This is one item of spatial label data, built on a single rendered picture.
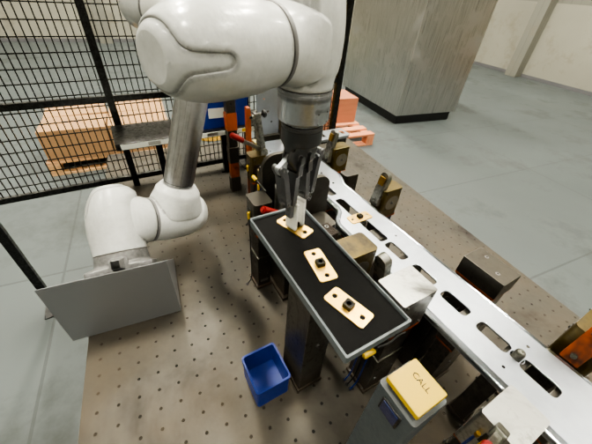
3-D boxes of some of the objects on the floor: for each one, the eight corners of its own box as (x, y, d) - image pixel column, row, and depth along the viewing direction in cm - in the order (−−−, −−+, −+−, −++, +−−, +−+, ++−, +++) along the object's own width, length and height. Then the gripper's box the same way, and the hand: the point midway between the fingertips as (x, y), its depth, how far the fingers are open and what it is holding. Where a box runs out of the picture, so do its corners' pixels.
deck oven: (464, 119, 492) (547, -75, 348) (393, 126, 447) (453, -93, 303) (400, 89, 619) (440, -63, 475) (339, 92, 574) (363, -75, 430)
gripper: (291, 138, 46) (284, 249, 61) (343, 117, 55) (327, 218, 70) (257, 124, 49) (259, 232, 64) (312, 107, 58) (302, 204, 73)
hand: (295, 212), depth 65 cm, fingers closed, pressing on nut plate
